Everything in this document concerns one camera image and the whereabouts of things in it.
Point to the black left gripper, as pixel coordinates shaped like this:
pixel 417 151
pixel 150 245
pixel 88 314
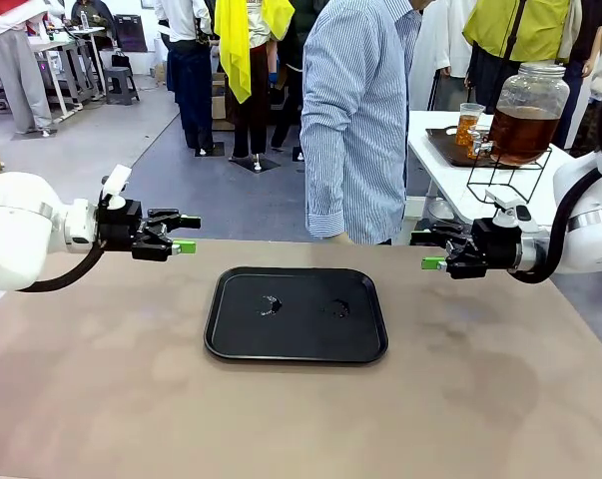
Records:
pixel 118 227

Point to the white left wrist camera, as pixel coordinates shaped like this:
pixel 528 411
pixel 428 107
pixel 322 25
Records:
pixel 117 179

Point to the plastic cup with orange drink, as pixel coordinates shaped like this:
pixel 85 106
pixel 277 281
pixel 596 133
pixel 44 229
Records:
pixel 466 127

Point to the brown serving tray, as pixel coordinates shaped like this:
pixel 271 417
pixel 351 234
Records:
pixel 450 149

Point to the black serving tray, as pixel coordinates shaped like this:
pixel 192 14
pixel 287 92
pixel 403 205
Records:
pixel 320 339

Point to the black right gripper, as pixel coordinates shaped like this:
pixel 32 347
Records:
pixel 497 247

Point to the mannequin in black clothes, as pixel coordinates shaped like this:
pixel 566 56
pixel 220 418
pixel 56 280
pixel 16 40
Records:
pixel 293 75

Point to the grey metal workbench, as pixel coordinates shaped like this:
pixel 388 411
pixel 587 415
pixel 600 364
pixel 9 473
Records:
pixel 76 70

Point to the seated person at workbench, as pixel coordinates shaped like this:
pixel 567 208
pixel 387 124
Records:
pixel 88 12

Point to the dark rectangular panel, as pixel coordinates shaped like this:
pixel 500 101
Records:
pixel 131 32

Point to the person in grey trousers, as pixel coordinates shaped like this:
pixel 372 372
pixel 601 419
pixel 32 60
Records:
pixel 18 75

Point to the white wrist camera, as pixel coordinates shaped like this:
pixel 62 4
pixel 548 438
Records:
pixel 117 179
pixel 510 207

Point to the white side table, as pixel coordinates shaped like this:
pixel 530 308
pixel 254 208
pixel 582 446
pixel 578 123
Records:
pixel 445 184

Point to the person in striped shirt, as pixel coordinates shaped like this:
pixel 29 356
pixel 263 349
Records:
pixel 350 125

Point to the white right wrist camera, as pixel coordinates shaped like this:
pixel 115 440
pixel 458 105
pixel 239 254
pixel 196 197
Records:
pixel 510 207

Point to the person's right forearm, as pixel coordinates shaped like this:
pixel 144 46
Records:
pixel 323 199

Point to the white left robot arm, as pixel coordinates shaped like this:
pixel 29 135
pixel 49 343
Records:
pixel 11 229

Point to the glass tea dispenser jar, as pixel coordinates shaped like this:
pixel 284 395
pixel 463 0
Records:
pixel 525 130

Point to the person's right hand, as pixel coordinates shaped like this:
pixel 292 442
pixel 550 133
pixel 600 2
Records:
pixel 341 239

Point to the grey plastic stool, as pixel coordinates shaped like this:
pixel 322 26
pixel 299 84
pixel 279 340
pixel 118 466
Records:
pixel 120 75

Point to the water bottle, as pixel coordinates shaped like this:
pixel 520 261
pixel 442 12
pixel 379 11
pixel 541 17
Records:
pixel 83 20

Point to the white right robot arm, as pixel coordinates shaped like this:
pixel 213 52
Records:
pixel 595 224

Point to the black bag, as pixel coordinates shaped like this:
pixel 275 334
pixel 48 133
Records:
pixel 121 61

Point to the mannequin with yellow scarf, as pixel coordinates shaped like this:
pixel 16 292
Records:
pixel 233 60

